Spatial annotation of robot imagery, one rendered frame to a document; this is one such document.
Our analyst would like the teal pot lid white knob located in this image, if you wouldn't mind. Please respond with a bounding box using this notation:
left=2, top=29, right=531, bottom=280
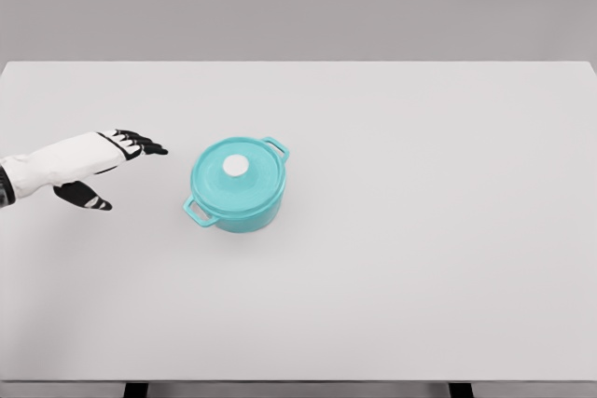
left=189, top=136, right=286, bottom=221

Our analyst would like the teal pot with handles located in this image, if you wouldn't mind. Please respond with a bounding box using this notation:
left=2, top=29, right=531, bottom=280
left=182, top=135, right=291, bottom=234

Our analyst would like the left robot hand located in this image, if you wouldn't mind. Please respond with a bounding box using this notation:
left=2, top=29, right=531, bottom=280
left=40, top=129, right=169, bottom=213

